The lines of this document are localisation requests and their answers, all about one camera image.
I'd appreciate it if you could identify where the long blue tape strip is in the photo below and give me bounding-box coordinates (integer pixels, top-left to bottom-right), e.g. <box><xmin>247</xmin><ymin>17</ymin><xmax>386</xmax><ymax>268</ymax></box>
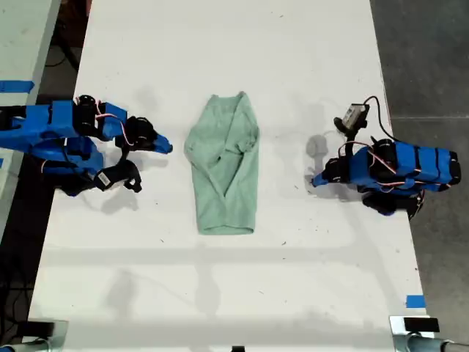
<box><xmin>0</xmin><ymin>80</ymin><xmax>36</xmax><ymax>94</ymax></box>

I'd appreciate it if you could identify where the grey black camera box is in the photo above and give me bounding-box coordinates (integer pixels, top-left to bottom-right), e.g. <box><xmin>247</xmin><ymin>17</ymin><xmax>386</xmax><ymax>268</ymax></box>
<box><xmin>344</xmin><ymin>103</ymin><xmax>371</xmax><ymax>130</ymax></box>

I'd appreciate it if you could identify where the black camera cable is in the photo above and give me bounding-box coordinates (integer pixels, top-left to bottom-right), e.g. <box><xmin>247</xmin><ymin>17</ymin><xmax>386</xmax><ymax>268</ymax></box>
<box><xmin>364</xmin><ymin>95</ymin><xmax>399</xmax><ymax>142</ymax></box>

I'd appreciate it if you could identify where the small black box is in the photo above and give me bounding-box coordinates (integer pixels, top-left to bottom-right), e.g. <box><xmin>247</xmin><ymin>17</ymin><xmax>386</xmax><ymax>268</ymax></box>
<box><xmin>26</xmin><ymin>320</ymin><xmax>56</xmax><ymax>339</ymax></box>
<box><xmin>402</xmin><ymin>317</ymin><xmax>440</xmax><ymax>333</ymax></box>

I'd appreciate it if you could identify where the pale green t-shirt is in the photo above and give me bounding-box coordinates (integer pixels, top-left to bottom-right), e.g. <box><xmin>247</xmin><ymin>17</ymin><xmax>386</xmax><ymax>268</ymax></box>
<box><xmin>183</xmin><ymin>90</ymin><xmax>262</xmax><ymax>236</ymax></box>

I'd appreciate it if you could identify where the black floor cable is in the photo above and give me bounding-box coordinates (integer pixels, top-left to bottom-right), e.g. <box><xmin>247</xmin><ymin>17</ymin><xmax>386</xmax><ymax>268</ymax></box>
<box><xmin>44</xmin><ymin>34</ymin><xmax>81</xmax><ymax>71</ymax></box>
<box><xmin>0</xmin><ymin>280</ymin><xmax>32</xmax><ymax>333</ymax></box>

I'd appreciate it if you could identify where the white side table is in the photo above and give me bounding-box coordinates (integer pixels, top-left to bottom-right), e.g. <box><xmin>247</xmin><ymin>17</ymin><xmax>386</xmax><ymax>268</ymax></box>
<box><xmin>0</xmin><ymin>0</ymin><xmax>63</xmax><ymax>239</ymax></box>

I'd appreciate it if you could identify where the black camera box white label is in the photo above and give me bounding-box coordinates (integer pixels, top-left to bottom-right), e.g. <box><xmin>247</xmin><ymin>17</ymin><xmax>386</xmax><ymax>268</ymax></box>
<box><xmin>94</xmin><ymin>160</ymin><xmax>144</xmax><ymax>194</ymax></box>

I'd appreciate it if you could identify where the metal table clamp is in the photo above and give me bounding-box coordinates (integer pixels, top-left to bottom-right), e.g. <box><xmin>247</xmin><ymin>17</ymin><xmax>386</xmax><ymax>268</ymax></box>
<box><xmin>388</xmin><ymin>315</ymin><xmax>469</xmax><ymax>352</ymax></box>
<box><xmin>0</xmin><ymin>319</ymin><xmax>70</xmax><ymax>352</ymax></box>

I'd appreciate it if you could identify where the black camera stalk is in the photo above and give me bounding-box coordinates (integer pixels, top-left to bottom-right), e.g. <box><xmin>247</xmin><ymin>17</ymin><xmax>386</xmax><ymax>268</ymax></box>
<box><xmin>333</xmin><ymin>116</ymin><xmax>358</xmax><ymax>157</ymax></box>

